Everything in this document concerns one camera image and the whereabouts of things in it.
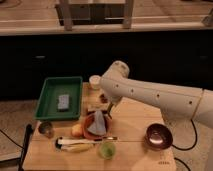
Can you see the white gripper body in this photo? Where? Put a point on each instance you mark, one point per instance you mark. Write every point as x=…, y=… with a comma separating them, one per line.
x=114, y=98

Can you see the green pepper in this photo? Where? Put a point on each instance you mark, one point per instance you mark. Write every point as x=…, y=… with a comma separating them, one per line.
x=109, y=109

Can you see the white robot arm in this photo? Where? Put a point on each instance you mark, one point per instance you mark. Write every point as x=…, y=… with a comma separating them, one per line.
x=190, y=102

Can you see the white cup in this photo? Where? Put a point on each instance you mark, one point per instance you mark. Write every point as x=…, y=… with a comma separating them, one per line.
x=94, y=81

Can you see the green plastic cup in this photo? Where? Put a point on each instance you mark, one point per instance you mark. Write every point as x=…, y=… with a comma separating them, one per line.
x=107, y=150

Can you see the small metal cup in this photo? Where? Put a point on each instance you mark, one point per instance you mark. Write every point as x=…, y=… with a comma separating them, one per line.
x=46, y=129

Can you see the orange bowl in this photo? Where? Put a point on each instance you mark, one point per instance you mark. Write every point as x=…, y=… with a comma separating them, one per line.
x=88, y=121

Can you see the grey cloth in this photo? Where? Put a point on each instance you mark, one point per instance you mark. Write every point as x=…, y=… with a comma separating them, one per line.
x=98, y=125

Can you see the yellow orange fruit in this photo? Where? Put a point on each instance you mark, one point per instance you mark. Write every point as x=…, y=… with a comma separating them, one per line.
x=77, y=131

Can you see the grey sponge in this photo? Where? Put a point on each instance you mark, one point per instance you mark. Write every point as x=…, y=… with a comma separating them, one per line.
x=63, y=102

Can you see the green plastic tray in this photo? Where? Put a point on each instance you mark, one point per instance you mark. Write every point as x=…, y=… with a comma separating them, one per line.
x=48, y=101

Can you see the dark brown bowl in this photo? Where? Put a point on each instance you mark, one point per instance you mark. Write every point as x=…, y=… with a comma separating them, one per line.
x=158, y=137

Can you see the yellow banana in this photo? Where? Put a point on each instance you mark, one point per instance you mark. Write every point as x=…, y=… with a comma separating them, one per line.
x=76, y=148

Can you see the wooden chair frame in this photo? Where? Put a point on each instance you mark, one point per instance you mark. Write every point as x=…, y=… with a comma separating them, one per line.
x=94, y=13

